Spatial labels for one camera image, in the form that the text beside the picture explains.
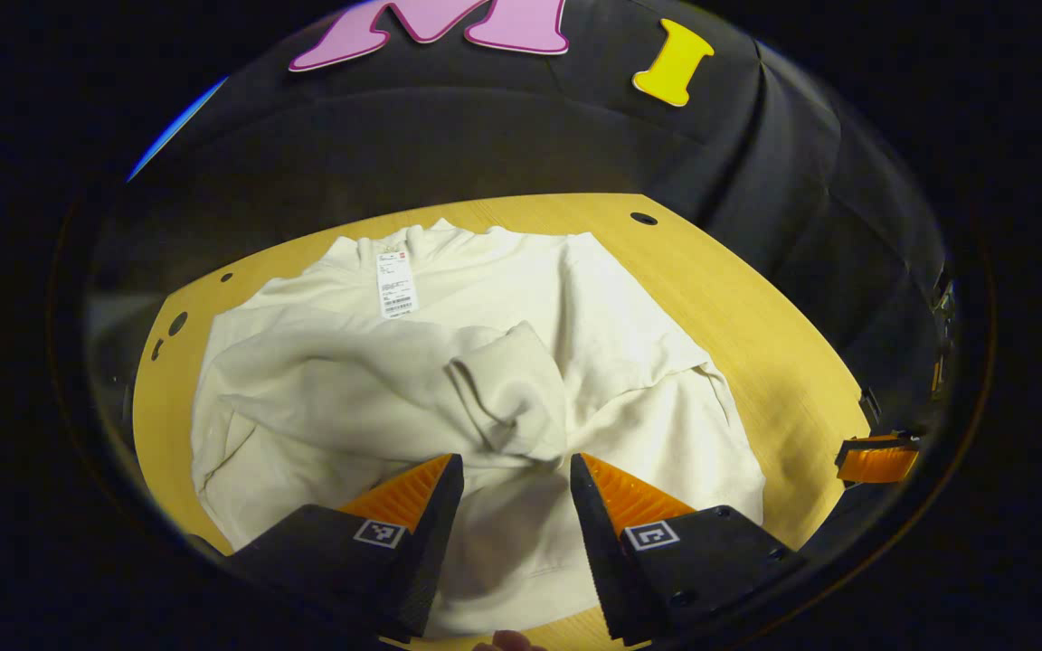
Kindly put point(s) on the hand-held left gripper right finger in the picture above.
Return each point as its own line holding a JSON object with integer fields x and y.
{"x": 598, "y": 542}

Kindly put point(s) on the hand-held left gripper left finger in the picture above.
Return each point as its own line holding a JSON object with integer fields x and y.
{"x": 435, "y": 542}

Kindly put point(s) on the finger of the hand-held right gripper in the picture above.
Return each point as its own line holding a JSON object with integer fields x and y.
{"x": 878, "y": 463}

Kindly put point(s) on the white long-sleeved garment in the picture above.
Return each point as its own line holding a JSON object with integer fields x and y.
{"x": 349, "y": 389}

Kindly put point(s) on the black backdrop cloth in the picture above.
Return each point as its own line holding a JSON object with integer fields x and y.
{"x": 485, "y": 127}

